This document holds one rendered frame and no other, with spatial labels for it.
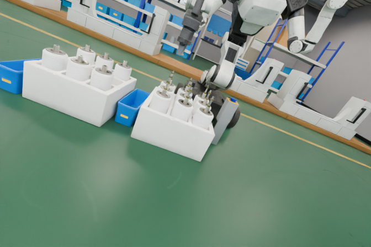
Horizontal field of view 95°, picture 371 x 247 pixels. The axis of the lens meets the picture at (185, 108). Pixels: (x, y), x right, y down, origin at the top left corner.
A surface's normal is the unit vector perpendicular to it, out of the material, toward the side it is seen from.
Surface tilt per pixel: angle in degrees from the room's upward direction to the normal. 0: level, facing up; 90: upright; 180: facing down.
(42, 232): 0
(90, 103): 90
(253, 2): 105
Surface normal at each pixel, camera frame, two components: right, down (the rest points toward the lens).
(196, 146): -0.03, 0.37
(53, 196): 0.38, -0.86
